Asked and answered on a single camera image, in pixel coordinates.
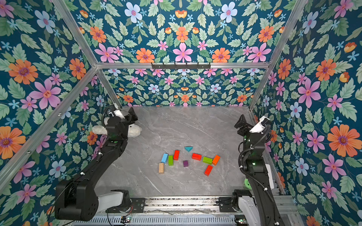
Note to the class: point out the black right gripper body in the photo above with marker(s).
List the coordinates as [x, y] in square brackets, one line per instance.
[242, 123]

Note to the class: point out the light blue block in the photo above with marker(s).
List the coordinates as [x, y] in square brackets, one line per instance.
[164, 158]

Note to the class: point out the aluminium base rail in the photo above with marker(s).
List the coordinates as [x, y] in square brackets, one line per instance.
[183, 204]

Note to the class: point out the green block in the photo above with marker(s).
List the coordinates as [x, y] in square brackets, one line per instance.
[170, 160]
[207, 160]

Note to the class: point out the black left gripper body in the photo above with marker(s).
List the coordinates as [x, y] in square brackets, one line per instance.
[127, 121]

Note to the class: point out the red block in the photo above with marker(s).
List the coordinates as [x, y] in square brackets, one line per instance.
[176, 155]
[208, 170]
[196, 156]

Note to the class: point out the orange block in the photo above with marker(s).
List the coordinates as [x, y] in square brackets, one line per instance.
[215, 160]

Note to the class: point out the black hook rack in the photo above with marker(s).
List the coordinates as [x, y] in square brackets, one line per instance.
[176, 66]

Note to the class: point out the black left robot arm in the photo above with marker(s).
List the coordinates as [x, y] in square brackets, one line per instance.
[76, 199]

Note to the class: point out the white teddy bear plush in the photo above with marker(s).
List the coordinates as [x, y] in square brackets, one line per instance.
[133, 130]

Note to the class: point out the white box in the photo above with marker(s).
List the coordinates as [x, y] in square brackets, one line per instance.
[269, 173]

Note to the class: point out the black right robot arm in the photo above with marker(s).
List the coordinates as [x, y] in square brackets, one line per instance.
[256, 169]

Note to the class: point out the purple cube block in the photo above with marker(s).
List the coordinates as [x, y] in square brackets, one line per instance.
[185, 163]

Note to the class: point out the natural wood block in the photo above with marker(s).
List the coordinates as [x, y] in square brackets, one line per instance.
[161, 168]

